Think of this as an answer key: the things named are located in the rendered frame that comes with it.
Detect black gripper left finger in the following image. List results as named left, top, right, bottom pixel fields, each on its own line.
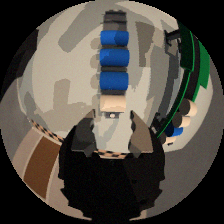
left=58, top=109, right=97, bottom=180

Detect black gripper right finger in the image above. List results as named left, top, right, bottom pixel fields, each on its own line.
left=128, top=110, right=165, bottom=181

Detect blue plastic bar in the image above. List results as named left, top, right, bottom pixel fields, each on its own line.
left=100, top=72, right=129, bottom=90
left=100, top=49, right=130, bottom=67
left=100, top=30, right=129, bottom=46
left=165, top=123, right=183, bottom=137

